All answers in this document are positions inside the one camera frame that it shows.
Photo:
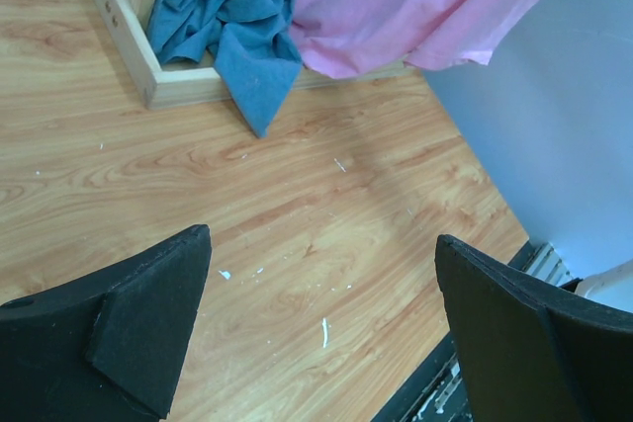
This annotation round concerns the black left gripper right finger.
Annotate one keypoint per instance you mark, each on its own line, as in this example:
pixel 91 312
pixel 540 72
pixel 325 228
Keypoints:
pixel 529 351

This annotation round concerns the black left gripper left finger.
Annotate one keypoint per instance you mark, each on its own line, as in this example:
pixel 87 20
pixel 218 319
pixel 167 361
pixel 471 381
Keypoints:
pixel 109 346

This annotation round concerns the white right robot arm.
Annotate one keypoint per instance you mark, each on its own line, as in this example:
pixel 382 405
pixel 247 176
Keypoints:
pixel 612 288

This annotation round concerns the blue crumpled shirt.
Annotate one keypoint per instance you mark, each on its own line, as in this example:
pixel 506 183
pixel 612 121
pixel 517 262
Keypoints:
pixel 249 41

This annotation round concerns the pink t-shirt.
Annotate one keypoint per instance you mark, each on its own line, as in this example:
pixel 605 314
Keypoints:
pixel 347 38

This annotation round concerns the wooden rack frame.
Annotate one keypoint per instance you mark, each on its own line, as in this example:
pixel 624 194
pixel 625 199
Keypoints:
pixel 178 84

